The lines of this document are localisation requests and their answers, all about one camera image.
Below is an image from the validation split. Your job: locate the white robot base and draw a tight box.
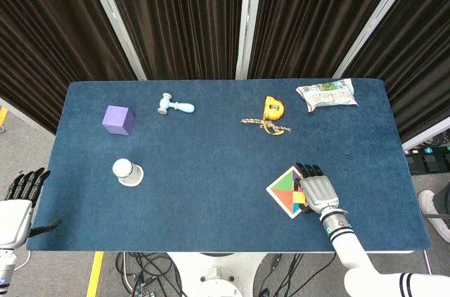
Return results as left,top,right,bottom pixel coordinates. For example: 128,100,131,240
167,252,270,297

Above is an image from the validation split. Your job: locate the purple cube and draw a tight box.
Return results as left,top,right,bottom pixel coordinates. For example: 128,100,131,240
102,105,136,136

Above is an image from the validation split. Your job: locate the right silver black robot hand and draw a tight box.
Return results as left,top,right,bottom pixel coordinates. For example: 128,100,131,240
294,162,341,214

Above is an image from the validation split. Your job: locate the black floor cable bundle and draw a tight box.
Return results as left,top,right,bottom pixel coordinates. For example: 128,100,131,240
115,251,184,297

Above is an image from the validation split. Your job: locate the white partition post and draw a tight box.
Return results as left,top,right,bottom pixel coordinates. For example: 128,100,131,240
79,0,148,82
400,127,450,152
234,0,266,80
332,0,421,79

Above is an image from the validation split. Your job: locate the dark brown curtain panel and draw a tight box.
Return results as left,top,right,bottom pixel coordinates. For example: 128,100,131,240
0,0,138,132
347,0,450,143
98,0,247,80
247,0,411,79

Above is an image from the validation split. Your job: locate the green triangle tangram piece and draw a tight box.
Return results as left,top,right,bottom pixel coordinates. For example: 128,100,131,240
272,170,295,191

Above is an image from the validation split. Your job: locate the white paper cup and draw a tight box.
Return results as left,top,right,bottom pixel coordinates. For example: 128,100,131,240
112,158,145,187

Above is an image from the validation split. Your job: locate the white table frame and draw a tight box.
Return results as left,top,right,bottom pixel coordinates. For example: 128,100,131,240
94,249,416,255

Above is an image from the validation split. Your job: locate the light blue toy hammer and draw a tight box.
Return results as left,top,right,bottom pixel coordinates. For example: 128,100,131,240
157,92,196,115

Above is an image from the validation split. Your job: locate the orange triangle tangram piece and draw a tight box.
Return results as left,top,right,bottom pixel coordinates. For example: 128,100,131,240
274,189,296,212

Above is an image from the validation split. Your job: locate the knotted braided rope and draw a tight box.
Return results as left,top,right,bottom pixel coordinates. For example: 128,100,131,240
240,117,293,133

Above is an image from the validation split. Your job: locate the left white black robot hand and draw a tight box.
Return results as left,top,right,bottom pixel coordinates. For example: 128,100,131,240
0,168,63,247

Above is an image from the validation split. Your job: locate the white sneaker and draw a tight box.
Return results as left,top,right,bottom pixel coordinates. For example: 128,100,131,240
418,189,450,244

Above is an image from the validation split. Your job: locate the white snack bag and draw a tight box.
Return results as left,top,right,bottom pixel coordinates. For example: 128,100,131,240
295,77,359,113

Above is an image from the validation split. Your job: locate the wooden tangram board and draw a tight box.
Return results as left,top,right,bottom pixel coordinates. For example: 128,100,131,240
265,165,311,220

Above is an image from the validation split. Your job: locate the blue table cloth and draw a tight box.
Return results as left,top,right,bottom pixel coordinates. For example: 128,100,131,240
26,78,432,252

